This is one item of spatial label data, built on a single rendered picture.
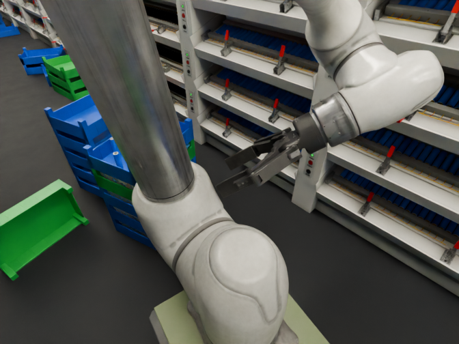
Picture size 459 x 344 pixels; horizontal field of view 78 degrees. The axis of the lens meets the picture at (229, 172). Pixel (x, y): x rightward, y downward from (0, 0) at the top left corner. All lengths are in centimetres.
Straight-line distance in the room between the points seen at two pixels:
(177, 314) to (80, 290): 50
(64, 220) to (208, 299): 95
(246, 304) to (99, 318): 68
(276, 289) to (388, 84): 37
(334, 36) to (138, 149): 38
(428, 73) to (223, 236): 41
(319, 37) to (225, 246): 40
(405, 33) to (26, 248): 136
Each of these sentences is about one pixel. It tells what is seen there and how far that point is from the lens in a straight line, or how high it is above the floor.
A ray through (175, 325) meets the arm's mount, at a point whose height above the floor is 26.
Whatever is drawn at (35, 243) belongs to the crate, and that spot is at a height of 1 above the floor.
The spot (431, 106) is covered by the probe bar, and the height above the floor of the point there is 56.
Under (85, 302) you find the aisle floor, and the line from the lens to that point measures 110.
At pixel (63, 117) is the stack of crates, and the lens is 132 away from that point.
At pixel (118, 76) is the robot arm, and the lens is 36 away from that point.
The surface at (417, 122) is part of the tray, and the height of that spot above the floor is 52.
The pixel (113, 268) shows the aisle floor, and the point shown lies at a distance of 113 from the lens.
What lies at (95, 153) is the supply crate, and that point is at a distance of 101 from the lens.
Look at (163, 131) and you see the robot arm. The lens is 41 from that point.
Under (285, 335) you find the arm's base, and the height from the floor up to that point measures 28.
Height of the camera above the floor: 90
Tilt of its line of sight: 40 degrees down
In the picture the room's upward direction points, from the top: straight up
